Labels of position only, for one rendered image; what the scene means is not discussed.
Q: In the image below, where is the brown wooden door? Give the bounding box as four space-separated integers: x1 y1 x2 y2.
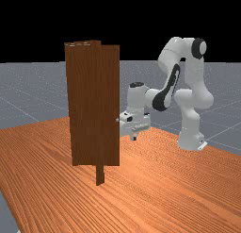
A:
63 39 121 187

